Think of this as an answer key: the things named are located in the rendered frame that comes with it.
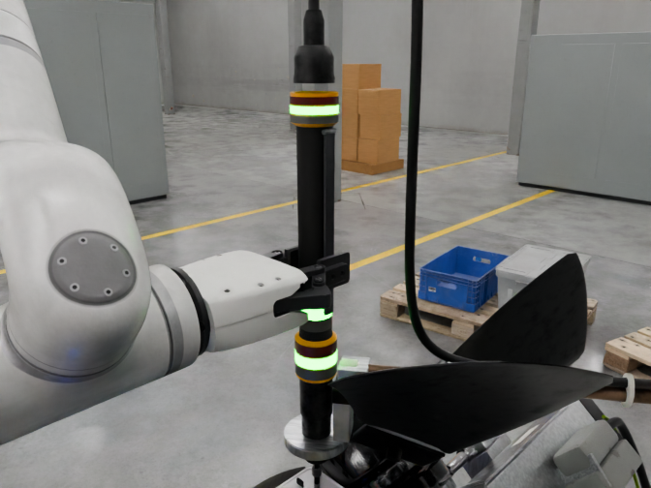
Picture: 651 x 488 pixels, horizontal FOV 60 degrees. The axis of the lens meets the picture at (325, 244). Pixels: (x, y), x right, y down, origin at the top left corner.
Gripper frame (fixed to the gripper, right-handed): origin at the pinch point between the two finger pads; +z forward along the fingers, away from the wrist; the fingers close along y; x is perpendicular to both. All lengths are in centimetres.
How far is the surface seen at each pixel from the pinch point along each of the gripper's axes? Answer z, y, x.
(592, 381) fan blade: 5.8, 24.7, -4.8
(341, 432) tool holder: 0.3, 3.1, -17.8
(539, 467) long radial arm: 29.7, 12.4, -33.9
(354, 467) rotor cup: 4.2, 1.4, -25.4
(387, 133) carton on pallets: 647, -514, -89
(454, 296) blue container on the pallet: 255, -140, -124
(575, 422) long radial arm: 43, 12, -34
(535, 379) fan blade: 2.2, 21.7, -4.3
